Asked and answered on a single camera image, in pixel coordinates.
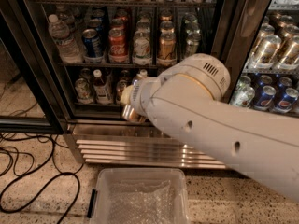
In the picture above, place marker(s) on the brown tea bottle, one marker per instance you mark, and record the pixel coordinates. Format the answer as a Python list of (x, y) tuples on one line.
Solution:
[(143, 73), (101, 87)]

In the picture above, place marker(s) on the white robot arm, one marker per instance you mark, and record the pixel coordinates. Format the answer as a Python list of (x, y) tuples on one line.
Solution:
[(184, 102)]

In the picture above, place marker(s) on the blue pepsi can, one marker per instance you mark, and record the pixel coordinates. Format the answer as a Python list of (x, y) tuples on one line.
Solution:
[(264, 97), (92, 44), (285, 100)]

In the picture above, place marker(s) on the brown tea bottle left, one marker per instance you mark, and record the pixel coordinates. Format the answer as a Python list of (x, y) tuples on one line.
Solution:
[(101, 87)]

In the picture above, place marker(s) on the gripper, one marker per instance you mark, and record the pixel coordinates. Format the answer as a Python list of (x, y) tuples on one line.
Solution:
[(135, 94)]

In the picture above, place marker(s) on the blue Pepsi can far right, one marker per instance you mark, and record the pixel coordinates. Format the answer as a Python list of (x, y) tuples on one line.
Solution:
[(285, 100)]

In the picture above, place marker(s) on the brown tea bottle right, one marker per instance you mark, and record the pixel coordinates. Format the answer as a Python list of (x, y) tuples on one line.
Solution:
[(143, 73)]

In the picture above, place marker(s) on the clear water bottle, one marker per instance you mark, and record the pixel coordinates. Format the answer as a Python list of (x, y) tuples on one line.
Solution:
[(64, 40)]

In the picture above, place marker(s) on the clear plastic storage bin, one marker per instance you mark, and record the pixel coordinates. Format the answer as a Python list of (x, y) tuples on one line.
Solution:
[(139, 196)]

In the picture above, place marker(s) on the green silver soda can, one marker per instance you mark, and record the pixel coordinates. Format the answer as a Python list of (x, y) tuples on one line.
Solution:
[(191, 44)]

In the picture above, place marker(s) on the open glass fridge door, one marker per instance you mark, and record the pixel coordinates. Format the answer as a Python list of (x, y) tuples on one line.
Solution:
[(29, 102)]

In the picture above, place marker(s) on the white green soda can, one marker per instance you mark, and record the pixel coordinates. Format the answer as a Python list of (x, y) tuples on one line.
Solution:
[(142, 48)]

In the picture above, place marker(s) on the stainless fridge vent grille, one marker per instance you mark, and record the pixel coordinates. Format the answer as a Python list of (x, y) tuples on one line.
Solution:
[(160, 152)]

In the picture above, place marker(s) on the gold can bottom shelf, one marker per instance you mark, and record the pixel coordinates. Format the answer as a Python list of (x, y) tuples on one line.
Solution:
[(121, 85)]

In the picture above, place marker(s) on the white green can right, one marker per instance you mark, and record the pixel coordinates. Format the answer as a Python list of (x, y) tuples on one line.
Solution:
[(243, 93)]

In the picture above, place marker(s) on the green can bottom shelf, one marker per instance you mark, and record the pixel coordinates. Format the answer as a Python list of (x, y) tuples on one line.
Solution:
[(84, 92)]

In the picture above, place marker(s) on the red Coca-Cola can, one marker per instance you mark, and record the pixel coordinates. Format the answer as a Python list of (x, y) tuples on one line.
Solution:
[(118, 48)]

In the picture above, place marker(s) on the gold orange soda can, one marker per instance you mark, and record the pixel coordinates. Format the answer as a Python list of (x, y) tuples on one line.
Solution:
[(167, 49)]

